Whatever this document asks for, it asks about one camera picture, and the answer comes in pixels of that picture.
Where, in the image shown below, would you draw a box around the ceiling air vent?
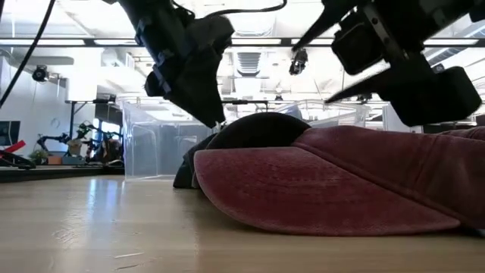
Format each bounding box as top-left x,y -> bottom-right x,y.
236,51 -> 263,77

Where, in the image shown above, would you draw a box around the small green plant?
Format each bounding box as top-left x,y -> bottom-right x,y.
29,149 -> 49,165

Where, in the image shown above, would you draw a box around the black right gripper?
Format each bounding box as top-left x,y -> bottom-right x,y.
324,0 -> 483,128

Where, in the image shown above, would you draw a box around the dark monitor screen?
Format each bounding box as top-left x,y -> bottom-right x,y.
0,121 -> 22,147

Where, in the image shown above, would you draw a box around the black overhead camera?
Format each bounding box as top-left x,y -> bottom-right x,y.
289,48 -> 309,77

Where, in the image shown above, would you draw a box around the black metal rack frame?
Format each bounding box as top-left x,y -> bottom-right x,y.
64,98 -> 119,142

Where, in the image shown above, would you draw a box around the red baseball cap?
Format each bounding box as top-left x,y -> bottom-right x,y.
192,125 -> 485,237

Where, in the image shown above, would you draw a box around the black hanging cable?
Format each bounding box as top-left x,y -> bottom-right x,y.
0,0 -> 58,109

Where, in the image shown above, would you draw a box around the dark background table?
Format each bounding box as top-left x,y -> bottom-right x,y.
0,163 -> 126,184

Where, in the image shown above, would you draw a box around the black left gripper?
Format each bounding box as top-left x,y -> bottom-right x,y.
130,6 -> 227,130

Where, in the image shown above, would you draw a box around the background black robot arms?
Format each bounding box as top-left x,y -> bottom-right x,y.
36,120 -> 124,165

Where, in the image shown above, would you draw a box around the black mounted camera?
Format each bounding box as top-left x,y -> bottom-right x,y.
31,64 -> 50,83

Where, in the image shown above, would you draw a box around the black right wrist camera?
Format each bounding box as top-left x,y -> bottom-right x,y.
331,14 -> 386,76

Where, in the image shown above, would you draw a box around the clear plastic bin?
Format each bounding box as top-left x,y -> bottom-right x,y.
120,97 -> 221,181

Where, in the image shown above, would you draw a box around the red and black tool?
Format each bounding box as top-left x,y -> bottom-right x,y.
0,140 -> 37,170

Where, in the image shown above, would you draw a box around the black baseball cap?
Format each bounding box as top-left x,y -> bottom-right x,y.
173,111 -> 312,190

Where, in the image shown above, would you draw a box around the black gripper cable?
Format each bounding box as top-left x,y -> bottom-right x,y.
170,0 -> 288,20

